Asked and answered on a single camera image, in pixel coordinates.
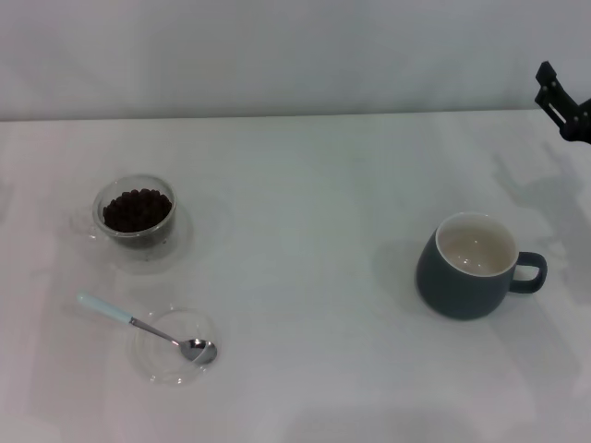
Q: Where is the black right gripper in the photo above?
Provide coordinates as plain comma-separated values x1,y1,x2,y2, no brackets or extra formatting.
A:
534,60,591,145

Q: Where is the dark grey ceramic mug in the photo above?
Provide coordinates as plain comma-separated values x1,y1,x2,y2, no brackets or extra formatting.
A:
414,211,549,321

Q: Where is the blue handled metal spoon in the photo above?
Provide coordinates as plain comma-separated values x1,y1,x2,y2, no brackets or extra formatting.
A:
77,290,218,365

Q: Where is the coffee beans pile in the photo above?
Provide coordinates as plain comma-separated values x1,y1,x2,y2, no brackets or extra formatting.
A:
102,187,174,233

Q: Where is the glass bowl of coffee beans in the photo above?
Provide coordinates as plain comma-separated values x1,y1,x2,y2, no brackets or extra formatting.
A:
69,174,179,251

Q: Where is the clear glass saucer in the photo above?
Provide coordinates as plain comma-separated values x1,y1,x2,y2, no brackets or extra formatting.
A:
97,202,193,276

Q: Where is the small clear glass dish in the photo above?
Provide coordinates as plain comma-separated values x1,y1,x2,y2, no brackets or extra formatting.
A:
133,307,223,387

